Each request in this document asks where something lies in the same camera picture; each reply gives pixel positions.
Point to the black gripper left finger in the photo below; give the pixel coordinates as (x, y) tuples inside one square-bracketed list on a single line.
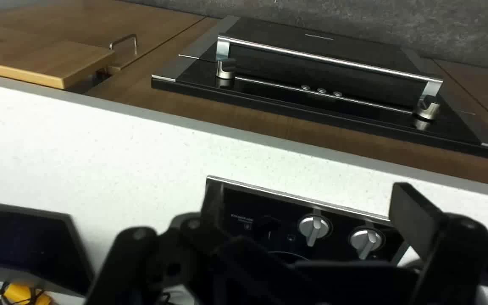
[(137, 265)]

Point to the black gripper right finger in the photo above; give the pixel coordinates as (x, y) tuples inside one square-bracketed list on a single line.
[(459, 260)]

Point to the silver cooktop knob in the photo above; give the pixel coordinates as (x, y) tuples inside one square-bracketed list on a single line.
[(367, 241), (315, 228)]

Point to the black laptop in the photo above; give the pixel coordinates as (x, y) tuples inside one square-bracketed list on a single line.
[(25, 243)]

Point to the yellow safety glasses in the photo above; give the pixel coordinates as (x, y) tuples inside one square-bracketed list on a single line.
[(22, 294)]

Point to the black glass cooktop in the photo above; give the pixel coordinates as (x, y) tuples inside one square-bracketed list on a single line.
[(267, 214)]

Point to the wooden base cabinet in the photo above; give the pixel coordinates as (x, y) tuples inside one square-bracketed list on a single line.
[(59, 35)]

